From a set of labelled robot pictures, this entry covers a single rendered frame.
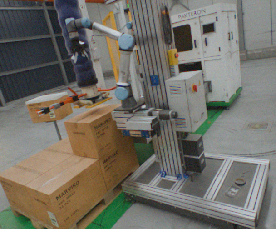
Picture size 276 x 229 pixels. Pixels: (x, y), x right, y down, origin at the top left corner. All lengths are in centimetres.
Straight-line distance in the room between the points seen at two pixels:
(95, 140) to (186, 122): 93
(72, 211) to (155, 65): 151
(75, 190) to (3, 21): 1248
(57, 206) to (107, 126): 89
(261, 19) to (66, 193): 1006
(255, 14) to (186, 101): 930
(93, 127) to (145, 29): 104
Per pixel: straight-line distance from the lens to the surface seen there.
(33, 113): 437
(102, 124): 239
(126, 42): 186
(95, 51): 392
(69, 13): 244
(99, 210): 260
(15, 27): 1431
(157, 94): 211
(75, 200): 232
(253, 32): 1106
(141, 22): 206
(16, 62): 1384
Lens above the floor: 156
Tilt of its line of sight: 17 degrees down
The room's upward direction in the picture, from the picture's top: 12 degrees counter-clockwise
